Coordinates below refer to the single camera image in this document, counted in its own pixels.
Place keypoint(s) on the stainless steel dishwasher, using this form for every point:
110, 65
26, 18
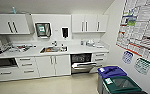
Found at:
82, 65

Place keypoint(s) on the clear dish soap bottle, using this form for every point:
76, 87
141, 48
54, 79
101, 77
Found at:
81, 42

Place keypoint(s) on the chrome faucet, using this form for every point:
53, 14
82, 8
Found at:
55, 43

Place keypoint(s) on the steel kitchen sink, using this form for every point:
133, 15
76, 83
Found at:
53, 49

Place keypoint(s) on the white dish cloth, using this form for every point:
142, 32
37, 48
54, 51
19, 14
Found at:
100, 45

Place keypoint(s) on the white two-door base cabinet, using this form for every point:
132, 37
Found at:
52, 65

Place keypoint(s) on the steel paper towel dispenser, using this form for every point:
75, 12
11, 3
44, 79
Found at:
43, 30

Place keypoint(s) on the blue recycling bin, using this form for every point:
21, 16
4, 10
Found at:
111, 71

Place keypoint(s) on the green-lidded waste bin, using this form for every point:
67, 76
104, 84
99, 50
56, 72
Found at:
121, 85

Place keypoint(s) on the small blue bottle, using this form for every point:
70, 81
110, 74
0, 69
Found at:
14, 10

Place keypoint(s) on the black built-in microwave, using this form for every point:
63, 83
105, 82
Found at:
3, 62

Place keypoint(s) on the black wall soap dispenser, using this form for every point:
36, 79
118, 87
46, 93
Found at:
64, 32

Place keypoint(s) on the white three-door wall cabinet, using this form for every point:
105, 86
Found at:
11, 23
89, 23

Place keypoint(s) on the wall bulletin board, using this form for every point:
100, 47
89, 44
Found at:
139, 25

